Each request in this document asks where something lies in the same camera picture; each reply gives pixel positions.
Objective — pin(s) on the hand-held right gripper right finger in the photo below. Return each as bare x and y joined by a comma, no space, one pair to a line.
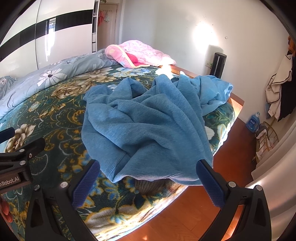
212,185

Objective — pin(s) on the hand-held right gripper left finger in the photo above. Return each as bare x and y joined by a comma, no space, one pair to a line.
85,184

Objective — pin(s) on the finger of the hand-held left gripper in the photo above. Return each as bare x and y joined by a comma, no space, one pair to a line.
27,148
7,135

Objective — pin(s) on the blue sweater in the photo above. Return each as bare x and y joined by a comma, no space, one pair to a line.
148,120

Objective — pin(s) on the person's left hand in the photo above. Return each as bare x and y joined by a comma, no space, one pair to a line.
4,206

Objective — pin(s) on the green floral bed blanket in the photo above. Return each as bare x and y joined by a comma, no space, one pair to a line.
50,129

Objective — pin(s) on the grey knitted cloth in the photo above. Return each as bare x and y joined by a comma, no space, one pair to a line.
150,186

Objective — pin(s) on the blue detergent bottle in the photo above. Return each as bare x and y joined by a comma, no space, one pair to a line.
252,122

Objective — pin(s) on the light blue floral duvet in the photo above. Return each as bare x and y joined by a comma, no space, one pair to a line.
53,74

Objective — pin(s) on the black hanging garment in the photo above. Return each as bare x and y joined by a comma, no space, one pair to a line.
288,104

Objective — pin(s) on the white wardrobe with black stripe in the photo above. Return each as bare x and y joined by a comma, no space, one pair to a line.
57,34

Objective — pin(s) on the black tower fan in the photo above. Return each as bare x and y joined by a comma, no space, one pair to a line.
217,66

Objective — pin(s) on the white garment with black trim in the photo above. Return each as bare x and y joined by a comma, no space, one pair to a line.
278,85

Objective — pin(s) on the white door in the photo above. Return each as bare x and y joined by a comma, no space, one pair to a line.
110,30

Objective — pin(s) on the pink quilt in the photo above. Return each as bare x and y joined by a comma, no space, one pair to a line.
143,52

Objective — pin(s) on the pink hanging cloth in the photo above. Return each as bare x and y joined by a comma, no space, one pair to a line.
101,19

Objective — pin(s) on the white wall socket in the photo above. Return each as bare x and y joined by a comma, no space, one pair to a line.
209,63

